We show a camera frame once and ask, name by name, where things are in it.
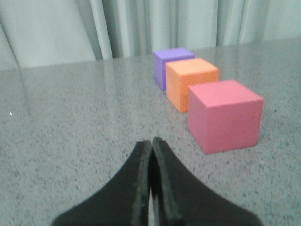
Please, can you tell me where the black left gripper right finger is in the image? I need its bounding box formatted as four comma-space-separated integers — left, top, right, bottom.
150, 137, 262, 226

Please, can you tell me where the pink foam cube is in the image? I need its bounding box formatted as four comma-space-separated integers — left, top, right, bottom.
187, 80, 264, 154

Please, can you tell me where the pale green curtain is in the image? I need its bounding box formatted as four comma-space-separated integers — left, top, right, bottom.
0, 0, 301, 70

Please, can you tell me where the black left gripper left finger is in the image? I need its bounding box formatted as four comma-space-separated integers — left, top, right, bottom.
52, 140, 152, 226

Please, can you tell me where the orange foam cube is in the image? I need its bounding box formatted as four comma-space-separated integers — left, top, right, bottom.
166, 58, 219, 113

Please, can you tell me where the purple foam cube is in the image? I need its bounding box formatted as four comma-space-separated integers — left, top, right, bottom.
153, 48, 195, 91

